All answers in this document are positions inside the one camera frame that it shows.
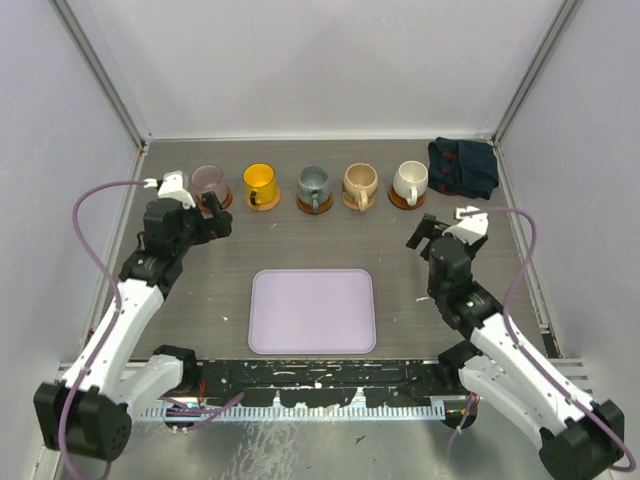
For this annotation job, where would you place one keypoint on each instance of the wooden coaster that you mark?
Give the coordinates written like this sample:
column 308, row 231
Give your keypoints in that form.
column 224, row 203
column 401, row 203
column 307, row 208

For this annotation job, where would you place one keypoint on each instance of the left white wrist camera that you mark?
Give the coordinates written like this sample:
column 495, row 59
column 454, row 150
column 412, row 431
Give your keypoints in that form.
column 174, row 185

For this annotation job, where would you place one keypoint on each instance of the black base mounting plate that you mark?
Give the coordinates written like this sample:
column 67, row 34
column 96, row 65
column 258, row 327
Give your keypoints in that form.
column 319, row 383

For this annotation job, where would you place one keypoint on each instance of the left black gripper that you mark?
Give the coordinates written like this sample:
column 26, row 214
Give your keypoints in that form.
column 209, row 228

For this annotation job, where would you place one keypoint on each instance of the white ceramic mug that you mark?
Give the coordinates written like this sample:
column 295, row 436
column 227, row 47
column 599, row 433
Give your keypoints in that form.
column 411, row 181

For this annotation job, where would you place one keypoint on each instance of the beige ceramic mug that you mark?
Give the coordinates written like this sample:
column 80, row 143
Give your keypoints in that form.
column 360, row 182

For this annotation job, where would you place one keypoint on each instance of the yellow glass mug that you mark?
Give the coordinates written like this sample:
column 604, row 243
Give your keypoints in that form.
column 261, row 178

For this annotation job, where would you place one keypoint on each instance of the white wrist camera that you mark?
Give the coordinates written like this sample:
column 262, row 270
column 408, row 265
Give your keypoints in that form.
column 174, row 185
column 471, row 227

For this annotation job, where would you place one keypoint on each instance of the right aluminium frame post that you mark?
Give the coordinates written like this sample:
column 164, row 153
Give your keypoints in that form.
column 559, row 24

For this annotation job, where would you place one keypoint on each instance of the grey green ceramic mug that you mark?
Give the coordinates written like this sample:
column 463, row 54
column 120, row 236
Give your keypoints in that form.
column 313, row 187

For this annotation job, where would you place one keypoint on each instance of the woven rattan coaster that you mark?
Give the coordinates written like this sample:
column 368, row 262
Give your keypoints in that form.
column 251, row 201
column 353, row 205

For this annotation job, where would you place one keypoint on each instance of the left aluminium frame post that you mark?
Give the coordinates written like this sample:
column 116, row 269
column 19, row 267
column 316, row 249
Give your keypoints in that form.
column 86, row 48

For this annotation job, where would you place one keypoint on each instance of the clear purple glass mug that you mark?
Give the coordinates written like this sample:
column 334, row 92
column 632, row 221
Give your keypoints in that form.
column 209, row 179

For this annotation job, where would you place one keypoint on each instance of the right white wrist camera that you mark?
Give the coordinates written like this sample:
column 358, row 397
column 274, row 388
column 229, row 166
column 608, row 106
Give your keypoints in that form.
column 471, row 227

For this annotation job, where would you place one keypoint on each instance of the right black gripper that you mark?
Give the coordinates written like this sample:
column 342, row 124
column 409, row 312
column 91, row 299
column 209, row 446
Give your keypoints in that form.
column 429, row 228

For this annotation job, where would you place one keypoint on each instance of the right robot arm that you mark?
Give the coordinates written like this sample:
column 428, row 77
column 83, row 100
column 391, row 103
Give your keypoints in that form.
column 575, row 436

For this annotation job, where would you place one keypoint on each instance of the slotted white cable duct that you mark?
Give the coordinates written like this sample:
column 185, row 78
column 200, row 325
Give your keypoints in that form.
column 356, row 411

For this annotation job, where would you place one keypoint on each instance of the dark blue folded cloth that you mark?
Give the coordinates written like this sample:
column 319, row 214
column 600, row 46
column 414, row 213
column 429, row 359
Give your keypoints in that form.
column 462, row 168

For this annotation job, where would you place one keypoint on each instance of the lavender plastic tray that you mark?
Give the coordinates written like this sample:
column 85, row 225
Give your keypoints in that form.
column 312, row 312

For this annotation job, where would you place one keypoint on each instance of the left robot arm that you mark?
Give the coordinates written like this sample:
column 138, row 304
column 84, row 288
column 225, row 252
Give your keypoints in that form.
column 90, row 411

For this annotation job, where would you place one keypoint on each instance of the aluminium frame post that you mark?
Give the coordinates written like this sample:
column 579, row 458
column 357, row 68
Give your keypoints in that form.
column 559, row 24
column 86, row 48

